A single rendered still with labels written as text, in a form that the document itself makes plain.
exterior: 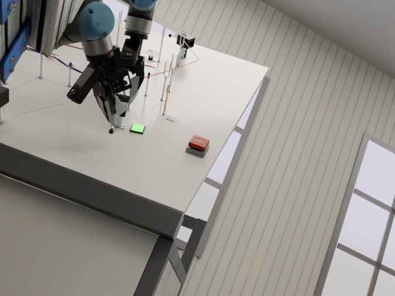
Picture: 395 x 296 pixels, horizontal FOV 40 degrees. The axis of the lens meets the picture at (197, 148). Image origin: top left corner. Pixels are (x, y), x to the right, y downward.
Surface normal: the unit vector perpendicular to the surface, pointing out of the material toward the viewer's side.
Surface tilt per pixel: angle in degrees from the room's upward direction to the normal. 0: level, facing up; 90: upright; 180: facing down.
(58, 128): 53
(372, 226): 90
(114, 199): 90
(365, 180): 90
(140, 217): 90
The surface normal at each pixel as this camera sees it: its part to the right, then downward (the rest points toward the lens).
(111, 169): 0.19, -0.82
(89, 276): -0.04, -0.37
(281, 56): 0.32, -0.22
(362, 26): -0.37, 0.87
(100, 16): 0.71, 0.04
